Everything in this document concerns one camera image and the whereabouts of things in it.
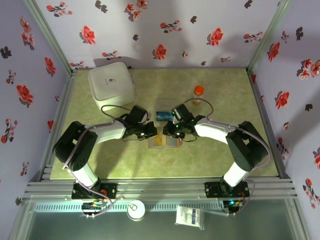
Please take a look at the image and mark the blue credit card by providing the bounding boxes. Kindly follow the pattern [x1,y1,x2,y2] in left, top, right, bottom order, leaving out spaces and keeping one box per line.
[156,111,174,123]

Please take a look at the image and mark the brown card holder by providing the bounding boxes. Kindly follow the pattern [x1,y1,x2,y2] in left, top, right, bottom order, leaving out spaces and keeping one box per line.
[147,133,181,150]

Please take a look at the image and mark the yellow credit card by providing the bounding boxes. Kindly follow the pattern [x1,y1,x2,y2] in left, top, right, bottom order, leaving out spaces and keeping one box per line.
[154,133,168,147]

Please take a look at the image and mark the transparent acrylic card tray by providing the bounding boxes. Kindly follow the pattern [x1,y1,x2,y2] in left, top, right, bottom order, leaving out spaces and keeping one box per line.
[154,97,176,124]

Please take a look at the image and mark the vitamin bottle with orange cap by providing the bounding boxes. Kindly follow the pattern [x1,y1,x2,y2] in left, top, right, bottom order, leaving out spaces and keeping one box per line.
[192,85,205,105]

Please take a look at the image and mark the white square lidded box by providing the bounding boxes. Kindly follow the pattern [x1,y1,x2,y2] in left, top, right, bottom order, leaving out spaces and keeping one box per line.
[87,61,136,110]

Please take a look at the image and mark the round tin can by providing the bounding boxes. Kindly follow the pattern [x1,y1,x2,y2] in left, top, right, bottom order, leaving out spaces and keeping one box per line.
[126,199,147,221]

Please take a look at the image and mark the white tissue packet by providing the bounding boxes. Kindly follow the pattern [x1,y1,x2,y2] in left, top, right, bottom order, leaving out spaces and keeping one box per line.
[175,205,206,231]

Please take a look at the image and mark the left arm lilac cable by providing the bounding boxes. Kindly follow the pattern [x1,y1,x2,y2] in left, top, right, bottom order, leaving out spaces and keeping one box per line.
[62,104,132,173]

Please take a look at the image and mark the arm lilac cable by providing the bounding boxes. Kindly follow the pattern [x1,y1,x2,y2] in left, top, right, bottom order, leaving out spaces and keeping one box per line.
[183,97,272,217]
[62,104,132,173]

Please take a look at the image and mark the right arm lilac cable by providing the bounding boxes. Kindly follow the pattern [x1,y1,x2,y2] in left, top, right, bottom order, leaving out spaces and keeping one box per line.
[183,97,272,217]

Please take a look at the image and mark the aluminium side rail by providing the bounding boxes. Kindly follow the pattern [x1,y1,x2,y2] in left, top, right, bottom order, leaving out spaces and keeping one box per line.
[39,69,79,181]
[246,68,293,180]

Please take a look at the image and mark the wide aluminium base rail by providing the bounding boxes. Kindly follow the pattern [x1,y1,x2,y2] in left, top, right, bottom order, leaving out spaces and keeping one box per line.
[23,176,300,201]

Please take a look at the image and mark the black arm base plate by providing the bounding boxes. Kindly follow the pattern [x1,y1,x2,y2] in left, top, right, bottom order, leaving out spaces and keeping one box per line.
[204,181,250,199]
[71,183,118,200]

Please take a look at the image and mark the white slotted cable duct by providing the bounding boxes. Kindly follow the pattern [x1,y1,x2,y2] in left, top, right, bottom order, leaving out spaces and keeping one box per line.
[33,202,226,213]

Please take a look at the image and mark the aluminium corner post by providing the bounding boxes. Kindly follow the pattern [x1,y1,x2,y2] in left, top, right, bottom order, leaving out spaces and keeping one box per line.
[246,0,294,73]
[22,0,77,75]

